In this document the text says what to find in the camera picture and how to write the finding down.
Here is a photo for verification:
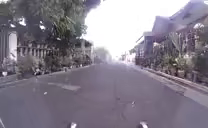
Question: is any pale concrete roadside strip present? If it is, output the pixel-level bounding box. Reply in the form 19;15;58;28
131;65;208;113

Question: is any distant tree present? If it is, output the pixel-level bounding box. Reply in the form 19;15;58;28
93;46;112;65

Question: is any pale balustrade fence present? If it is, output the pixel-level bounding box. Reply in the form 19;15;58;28
17;39;94;64

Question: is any row of bushes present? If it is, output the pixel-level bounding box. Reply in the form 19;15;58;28
0;52;93;78

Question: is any grey asphalt road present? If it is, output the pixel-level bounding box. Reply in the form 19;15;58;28
0;62;208;128

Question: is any large green tree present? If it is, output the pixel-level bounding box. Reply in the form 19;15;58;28
5;0;102;58

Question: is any grey concrete kerb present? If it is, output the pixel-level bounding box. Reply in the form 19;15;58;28
138;65;208;98

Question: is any dark metal gate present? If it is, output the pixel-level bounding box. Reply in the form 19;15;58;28
0;19;19;68

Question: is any row of potted plants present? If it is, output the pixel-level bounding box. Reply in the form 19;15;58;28
135;49;208;88

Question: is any building with pitched roof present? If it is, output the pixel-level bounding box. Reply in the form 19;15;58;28
134;0;208;68

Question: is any robot's own part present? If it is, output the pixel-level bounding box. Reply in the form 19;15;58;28
69;122;78;128
138;121;149;128

